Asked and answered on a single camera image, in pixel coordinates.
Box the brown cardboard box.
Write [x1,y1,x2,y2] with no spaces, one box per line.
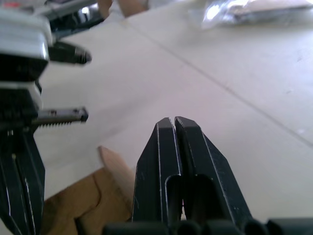
[43,146,134,235]

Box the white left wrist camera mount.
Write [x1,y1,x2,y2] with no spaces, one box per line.
[0,9,54,110]

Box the plastic bag of flat cardboard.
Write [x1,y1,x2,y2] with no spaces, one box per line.
[201,0,313,30]

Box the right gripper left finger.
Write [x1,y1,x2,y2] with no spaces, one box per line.
[132,117,184,223]

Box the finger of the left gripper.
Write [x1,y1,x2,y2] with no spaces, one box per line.
[48,41,93,66]
[31,106,89,131]

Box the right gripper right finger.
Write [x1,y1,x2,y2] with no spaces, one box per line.
[173,116,254,223]

